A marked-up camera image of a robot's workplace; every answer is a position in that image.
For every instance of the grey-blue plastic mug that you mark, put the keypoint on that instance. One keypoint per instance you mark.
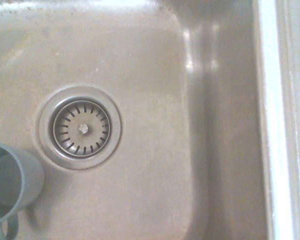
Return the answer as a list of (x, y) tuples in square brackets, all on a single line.
[(12, 175)]

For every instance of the stainless steel sink basin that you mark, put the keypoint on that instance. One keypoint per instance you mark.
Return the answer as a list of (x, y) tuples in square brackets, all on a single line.
[(145, 62)]

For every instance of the round metal drain strainer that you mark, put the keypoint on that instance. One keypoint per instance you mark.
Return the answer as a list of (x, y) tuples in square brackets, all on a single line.
[(81, 128)]

